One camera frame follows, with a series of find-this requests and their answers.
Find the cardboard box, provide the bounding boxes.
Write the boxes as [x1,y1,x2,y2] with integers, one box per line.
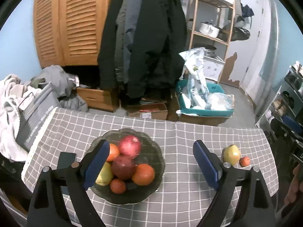
[126,103,168,120]

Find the dark red apple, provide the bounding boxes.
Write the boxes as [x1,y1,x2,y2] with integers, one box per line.
[111,155,136,180]

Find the person's hand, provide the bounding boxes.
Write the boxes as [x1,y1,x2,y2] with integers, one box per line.
[284,165,302,206]

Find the small front tangerine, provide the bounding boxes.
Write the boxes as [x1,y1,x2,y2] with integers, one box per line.
[109,179,126,194]

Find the steel cooking pot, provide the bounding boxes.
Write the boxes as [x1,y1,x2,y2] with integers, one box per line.
[199,22,220,38]

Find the large orange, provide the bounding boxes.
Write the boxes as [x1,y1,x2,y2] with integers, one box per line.
[131,163,155,186]

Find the grey hanging jacket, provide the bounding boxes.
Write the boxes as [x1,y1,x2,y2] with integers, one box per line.
[114,0,142,84]

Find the wooden drawer box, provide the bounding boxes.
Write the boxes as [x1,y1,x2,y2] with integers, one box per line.
[76,87,120,112]

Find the white storage drawer box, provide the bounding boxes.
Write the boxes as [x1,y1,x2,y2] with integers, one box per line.
[203,56,225,82]

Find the grey crumpled jacket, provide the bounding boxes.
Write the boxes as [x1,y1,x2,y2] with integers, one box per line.
[30,65,88,112]

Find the wooden shelf rack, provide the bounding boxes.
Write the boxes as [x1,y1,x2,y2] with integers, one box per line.
[186,0,237,83]

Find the black hanging coat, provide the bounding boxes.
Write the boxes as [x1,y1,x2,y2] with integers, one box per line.
[97,0,187,105]

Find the white pink blanket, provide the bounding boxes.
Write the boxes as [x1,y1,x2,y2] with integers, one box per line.
[1,74,42,162]

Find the grey fabric storage bin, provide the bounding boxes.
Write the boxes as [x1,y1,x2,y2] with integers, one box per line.
[16,82,61,152]

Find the teal plastic crate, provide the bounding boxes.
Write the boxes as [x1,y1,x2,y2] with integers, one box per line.
[176,79,235,118]

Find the dark glass scalloped plate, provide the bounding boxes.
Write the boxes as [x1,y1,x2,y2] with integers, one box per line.
[88,129,165,205]

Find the shoe rack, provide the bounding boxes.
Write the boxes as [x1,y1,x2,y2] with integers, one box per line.
[255,61,303,135]

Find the black smartphone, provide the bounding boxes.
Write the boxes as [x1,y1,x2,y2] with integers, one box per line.
[57,152,77,195]

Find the wooden louvered wardrobe doors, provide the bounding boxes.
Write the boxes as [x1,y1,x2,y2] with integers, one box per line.
[33,0,111,68]

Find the grey checked tablecloth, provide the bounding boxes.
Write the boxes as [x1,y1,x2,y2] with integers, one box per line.
[21,108,279,226]

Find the yellow-green pear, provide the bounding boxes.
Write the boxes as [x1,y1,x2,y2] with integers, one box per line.
[95,161,113,186]

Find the small orange tangerine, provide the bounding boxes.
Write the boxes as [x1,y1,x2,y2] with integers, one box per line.
[106,144,120,162]

